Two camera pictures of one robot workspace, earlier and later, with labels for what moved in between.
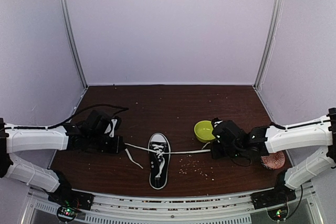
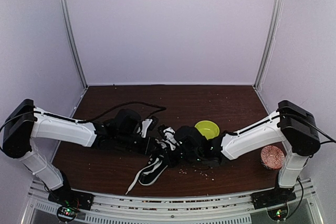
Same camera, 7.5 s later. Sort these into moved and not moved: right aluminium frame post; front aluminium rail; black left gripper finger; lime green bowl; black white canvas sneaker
Moved: black white canvas sneaker; black left gripper finger
Not moved: lime green bowl; front aluminium rail; right aluminium frame post
